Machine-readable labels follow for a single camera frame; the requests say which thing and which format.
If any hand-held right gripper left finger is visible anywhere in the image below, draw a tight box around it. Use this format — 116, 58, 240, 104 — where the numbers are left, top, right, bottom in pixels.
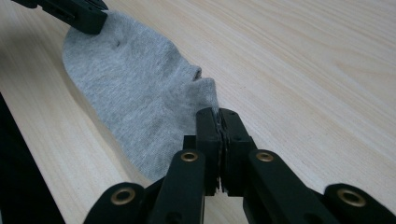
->
182, 106, 224, 197

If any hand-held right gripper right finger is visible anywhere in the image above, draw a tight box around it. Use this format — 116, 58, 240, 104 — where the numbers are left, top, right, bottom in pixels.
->
218, 107, 259, 198

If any grey sock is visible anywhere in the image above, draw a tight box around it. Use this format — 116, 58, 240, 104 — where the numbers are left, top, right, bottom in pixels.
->
61, 8, 220, 183

